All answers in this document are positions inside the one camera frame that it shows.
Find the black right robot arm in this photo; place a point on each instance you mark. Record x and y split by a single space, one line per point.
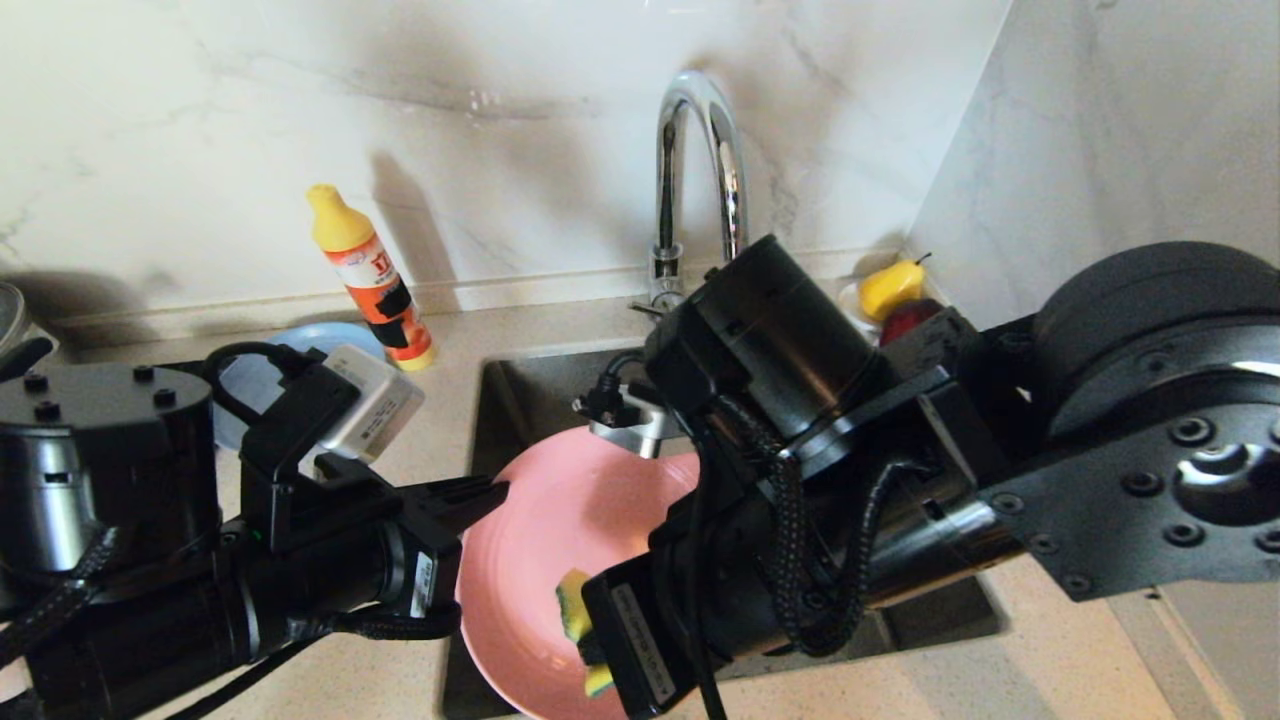
1150 350

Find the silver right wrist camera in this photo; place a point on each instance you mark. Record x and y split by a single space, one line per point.
640 435

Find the dark red apple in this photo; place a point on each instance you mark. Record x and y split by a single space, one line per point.
905 320

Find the dish soap bottle yellow cap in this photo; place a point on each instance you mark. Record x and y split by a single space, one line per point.
385 300

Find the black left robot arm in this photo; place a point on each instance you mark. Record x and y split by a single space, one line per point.
90 450

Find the chrome gooseneck faucet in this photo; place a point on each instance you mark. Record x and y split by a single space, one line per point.
730 170

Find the small white fruit dish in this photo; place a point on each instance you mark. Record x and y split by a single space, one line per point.
850 300

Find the blue plate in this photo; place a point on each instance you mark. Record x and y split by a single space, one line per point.
345 340

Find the yellow green sponge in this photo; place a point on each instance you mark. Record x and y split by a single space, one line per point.
572 600

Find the stainless steel sink basin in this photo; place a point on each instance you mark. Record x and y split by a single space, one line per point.
520 400

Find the pink plate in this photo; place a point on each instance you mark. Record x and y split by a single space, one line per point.
560 520

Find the yellow pear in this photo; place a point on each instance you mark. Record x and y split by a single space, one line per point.
892 288

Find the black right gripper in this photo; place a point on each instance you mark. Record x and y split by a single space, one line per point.
720 590

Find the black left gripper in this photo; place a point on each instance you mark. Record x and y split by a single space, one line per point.
340 560

